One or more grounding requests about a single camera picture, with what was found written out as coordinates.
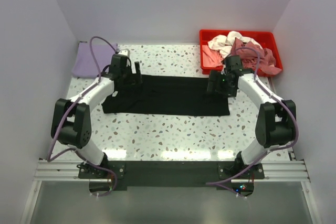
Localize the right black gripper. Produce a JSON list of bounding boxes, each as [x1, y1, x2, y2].
[[205, 70, 236, 98]]

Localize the black t shirt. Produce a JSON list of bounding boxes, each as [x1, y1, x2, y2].
[[102, 75, 230, 116]]

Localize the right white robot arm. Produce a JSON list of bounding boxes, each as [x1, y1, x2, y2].
[[207, 55, 299, 178]]

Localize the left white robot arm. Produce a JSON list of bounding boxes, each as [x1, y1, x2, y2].
[[47, 54, 142, 178]]

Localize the salmon pink t shirt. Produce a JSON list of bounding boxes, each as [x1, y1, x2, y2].
[[202, 45, 223, 68]]

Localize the white crumpled t shirt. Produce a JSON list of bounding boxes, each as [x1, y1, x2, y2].
[[207, 31, 262, 59]]

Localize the dusty rose crumpled t shirt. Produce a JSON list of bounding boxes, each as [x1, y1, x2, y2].
[[230, 38, 282, 77]]

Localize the folded lavender t shirt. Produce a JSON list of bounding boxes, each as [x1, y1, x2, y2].
[[72, 43, 115, 78]]

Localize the red plastic bin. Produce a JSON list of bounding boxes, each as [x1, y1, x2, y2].
[[199, 29, 283, 74]]

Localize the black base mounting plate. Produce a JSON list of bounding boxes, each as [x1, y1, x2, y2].
[[78, 159, 266, 196]]

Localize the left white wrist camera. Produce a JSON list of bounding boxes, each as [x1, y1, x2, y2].
[[119, 49, 130, 57]]

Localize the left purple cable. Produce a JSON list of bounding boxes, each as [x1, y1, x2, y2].
[[47, 36, 119, 197]]

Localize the aluminium extrusion rail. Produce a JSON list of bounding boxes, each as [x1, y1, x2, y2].
[[33, 158, 310, 182]]

